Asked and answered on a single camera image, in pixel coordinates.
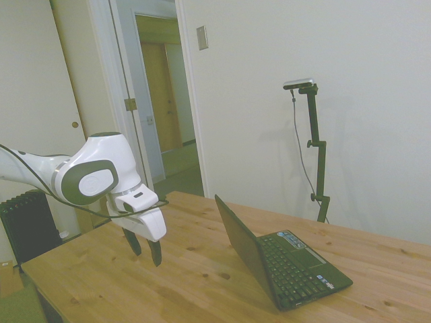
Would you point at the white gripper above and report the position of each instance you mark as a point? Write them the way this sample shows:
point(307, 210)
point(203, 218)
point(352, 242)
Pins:
point(148, 223)

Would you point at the black laptop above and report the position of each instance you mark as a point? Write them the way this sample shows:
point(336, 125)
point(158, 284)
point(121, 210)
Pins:
point(269, 255)

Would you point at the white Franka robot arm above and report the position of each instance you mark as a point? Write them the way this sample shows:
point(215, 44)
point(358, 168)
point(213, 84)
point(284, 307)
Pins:
point(91, 158)

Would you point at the black radiator heater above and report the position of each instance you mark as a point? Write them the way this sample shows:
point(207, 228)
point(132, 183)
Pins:
point(28, 223)

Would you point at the brown cardboard box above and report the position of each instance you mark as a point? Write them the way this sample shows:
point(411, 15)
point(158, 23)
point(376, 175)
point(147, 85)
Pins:
point(9, 279)

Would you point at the white open door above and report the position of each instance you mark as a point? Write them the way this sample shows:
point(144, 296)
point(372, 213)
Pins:
point(134, 94)

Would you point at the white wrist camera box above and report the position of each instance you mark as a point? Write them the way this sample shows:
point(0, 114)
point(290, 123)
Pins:
point(134, 200)

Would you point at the white door frame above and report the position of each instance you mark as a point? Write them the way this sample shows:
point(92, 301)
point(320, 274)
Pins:
point(192, 97)

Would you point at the black camera stand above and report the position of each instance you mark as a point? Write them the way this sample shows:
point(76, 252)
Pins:
point(318, 151)

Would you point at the grey wall switch plate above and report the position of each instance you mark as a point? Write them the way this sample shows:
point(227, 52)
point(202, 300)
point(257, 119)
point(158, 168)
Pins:
point(202, 37)

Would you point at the silver exterior camera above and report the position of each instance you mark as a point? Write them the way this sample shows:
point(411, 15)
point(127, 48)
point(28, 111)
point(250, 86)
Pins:
point(299, 83)

